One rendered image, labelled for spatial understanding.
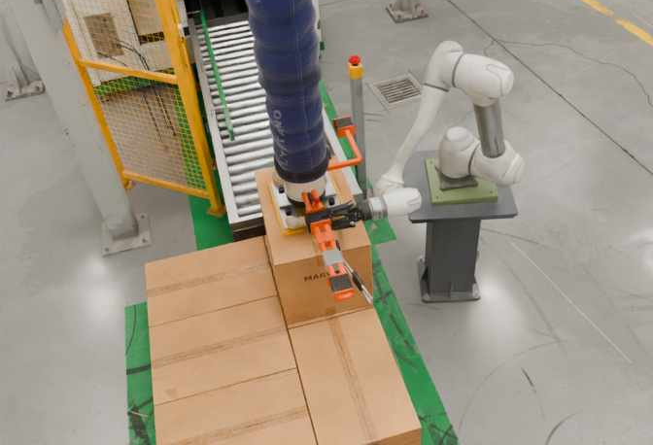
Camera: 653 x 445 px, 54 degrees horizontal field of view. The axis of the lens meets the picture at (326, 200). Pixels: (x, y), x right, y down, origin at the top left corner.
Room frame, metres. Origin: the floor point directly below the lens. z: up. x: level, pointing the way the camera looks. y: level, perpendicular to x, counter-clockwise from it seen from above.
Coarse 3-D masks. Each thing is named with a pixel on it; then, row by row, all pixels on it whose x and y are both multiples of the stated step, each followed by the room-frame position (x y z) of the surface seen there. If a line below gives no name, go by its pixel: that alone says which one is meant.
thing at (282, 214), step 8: (272, 184) 2.16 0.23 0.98; (272, 192) 2.11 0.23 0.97; (280, 192) 2.09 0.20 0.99; (272, 200) 2.06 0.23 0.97; (288, 208) 1.97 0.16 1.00; (296, 208) 1.99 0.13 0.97; (280, 216) 1.96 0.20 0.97; (296, 216) 1.94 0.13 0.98; (280, 224) 1.91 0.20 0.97; (288, 232) 1.86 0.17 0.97; (296, 232) 1.86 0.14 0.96
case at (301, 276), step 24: (264, 192) 2.15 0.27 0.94; (264, 216) 2.00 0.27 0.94; (288, 240) 1.84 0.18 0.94; (312, 240) 1.82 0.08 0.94; (360, 240) 1.80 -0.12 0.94; (288, 264) 1.72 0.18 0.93; (312, 264) 1.73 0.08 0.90; (360, 264) 1.76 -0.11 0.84; (288, 288) 1.72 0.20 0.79; (312, 288) 1.73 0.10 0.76; (288, 312) 1.71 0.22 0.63; (312, 312) 1.73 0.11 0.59; (336, 312) 1.74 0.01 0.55
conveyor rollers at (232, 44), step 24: (240, 24) 4.55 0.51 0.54; (216, 48) 4.24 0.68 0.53; (240, 48) 4.19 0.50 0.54; (240, 72) 3.84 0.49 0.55; (216, 96) 3.61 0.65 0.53; (240, 96) 3.55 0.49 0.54; (264, 96) 3.51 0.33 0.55; (240, 120) 3.28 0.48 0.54; (264, 120) 3.30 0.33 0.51; (264, 144) 3.03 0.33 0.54; (240, 168) 2.82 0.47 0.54; (240, 192) 2.63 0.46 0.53; (240, 216) 2.45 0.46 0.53
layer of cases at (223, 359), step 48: (192, 288) 1.98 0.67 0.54; (240, 288) 1.95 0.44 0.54; (192, 336) 1.70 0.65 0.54; (240, 336) 1.67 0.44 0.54; (288, 336) 1.65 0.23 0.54; (336, 336) 1.62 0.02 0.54; (384, 336) 1.60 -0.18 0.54; (192, 384) 1.46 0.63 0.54; (240, 384) 1.44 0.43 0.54; (288, 384) 1.42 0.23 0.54; (336, 384) 1.39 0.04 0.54; (384, 384) 1.37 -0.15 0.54; (192, 432) 1.25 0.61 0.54; (240, 432) 1.23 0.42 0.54; (288, 432) 1.21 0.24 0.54; (336, 432) 1.19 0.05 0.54; (384, 432) 1.17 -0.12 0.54
